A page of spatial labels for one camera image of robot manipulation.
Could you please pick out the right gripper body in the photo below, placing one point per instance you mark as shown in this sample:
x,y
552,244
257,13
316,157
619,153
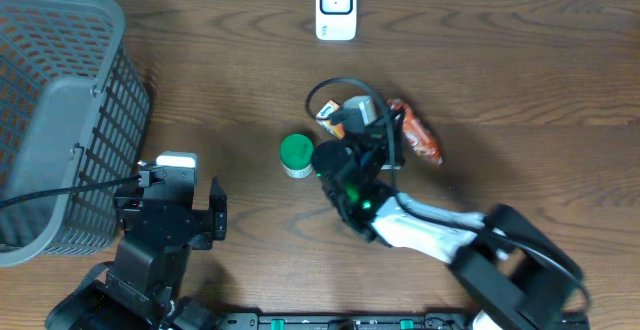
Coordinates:
x,y
371,158

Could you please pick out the black mounting rail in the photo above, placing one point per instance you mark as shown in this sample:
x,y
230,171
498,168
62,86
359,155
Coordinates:
x,y
436,321

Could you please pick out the white barcode scanner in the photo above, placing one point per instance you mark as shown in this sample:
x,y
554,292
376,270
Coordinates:
x,y
336,20

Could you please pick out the green lidded jar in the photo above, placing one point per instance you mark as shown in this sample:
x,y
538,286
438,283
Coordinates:
x,y
295,155

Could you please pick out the white green box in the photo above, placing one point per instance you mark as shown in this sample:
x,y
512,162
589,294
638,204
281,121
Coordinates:
x,y
390,167

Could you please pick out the grey plastic basket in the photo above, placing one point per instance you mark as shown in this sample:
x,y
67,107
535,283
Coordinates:
x,y
74,114

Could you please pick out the small orange box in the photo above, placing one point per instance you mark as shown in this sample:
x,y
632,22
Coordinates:
x,y
323,118

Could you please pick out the orange snack bar wrapper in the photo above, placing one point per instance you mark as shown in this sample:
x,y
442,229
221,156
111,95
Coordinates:
x,y
421,140

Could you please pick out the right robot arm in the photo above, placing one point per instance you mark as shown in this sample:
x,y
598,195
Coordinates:
x,y
516,274

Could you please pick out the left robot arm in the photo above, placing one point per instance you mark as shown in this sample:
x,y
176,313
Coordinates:
x,y
140,288

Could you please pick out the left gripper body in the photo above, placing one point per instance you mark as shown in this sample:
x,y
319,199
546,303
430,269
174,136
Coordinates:
x,y
198,236

